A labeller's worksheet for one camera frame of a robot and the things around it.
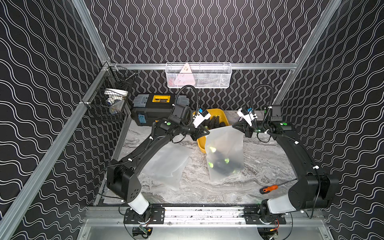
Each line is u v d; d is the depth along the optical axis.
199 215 0.76
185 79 0.90
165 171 0.86
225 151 0.81
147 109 1.00
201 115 0.65
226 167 0.84
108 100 0.84
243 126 0.71
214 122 1.09
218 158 0.84
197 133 0.65
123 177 0.42
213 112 1.19
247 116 0.67
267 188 0.81
